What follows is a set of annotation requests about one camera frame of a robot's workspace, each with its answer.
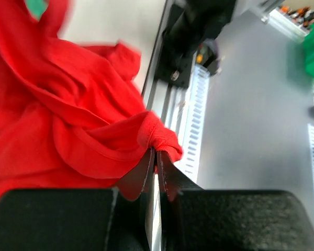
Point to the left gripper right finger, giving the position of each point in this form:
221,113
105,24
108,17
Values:
193,218

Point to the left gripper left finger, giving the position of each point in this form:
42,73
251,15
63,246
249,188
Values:
79,219

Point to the red tank top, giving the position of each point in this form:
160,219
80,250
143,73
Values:
70,115

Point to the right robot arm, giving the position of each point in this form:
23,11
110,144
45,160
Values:
198,21

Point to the white slotted cable duct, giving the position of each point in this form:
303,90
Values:
196,108

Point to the front aluminium rail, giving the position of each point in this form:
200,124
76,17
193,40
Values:
167,101

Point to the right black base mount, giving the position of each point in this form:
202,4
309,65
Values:
178,65

